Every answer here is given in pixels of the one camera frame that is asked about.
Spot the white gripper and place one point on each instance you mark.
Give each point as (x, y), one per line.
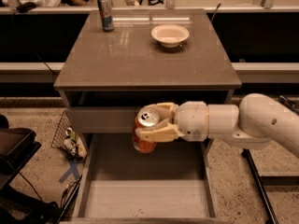
(192, 120)

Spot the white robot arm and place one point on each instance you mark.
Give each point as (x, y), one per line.
(252, 124)

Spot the black metal pole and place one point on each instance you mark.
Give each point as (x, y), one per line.
(271, 217)

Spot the wire mesh basket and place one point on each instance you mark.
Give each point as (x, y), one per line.
(65, 139)

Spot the small can on floor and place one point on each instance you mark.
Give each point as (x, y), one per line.
(287, 102)

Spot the tall blue energy drink can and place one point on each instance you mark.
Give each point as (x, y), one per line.
(105, 11)

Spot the closed top drawer with handle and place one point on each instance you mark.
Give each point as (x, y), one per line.
(102, 119)

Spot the blue tape cross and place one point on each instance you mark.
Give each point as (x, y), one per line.
(71, 170)

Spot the open grey middle drawer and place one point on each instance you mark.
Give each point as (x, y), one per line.
(118, 183)

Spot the grey drawer cabinet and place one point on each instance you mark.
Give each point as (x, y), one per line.
(127, 67)

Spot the white paper bowl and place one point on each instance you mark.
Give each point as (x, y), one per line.
(170, 35)

